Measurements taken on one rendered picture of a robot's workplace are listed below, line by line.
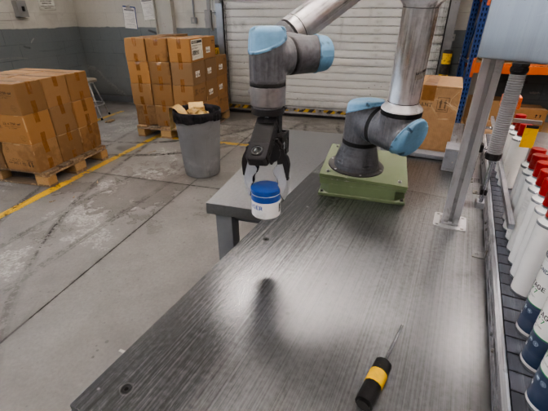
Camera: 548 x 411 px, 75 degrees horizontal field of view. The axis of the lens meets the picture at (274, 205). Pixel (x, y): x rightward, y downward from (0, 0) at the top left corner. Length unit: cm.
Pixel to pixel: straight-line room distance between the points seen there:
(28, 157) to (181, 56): 190
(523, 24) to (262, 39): 53
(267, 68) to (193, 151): 267
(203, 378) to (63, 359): 137
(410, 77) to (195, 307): 78
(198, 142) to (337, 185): 226
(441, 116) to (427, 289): 95
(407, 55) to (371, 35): 434
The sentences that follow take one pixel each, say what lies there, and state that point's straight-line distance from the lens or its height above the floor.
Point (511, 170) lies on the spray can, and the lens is 134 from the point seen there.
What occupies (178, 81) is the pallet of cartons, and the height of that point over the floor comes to 68.
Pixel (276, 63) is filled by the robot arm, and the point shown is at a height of 129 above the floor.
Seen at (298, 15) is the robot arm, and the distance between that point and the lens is 94.
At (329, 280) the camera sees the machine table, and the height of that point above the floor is 83.
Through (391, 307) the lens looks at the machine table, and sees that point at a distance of 82.
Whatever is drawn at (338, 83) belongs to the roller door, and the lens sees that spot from 547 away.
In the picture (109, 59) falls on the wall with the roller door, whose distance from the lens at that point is 718.
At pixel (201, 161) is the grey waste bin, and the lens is 340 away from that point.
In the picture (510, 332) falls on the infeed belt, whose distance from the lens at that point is 78.
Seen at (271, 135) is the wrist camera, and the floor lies 116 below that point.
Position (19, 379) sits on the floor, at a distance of 201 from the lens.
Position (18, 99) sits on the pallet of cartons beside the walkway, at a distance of 362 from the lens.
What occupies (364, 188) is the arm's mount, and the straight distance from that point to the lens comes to 120.
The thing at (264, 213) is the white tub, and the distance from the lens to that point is 82.
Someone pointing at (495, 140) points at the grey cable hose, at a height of 112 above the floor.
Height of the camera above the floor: 137
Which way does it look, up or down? 28 degrees down
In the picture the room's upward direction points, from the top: straight up
